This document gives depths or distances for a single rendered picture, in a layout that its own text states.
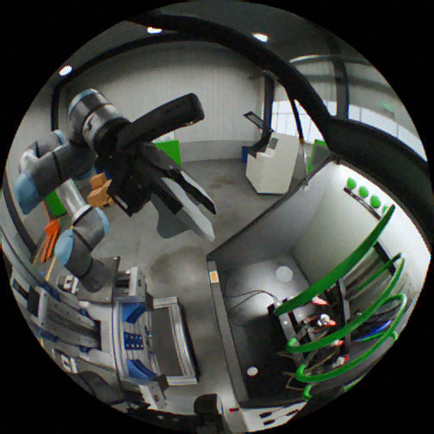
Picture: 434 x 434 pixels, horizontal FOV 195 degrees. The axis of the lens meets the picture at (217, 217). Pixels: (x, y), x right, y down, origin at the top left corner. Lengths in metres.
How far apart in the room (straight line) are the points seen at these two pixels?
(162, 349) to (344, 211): 1.50
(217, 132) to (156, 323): 6.87
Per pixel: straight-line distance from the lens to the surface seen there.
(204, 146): 6.62
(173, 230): 0.15
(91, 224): 0.55
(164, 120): 0.16
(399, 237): 0.56
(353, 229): 0.60
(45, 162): 0.30
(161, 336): 1.34
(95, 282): 0.61
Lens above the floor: 1.46
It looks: 38 degrees down
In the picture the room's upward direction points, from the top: straight up
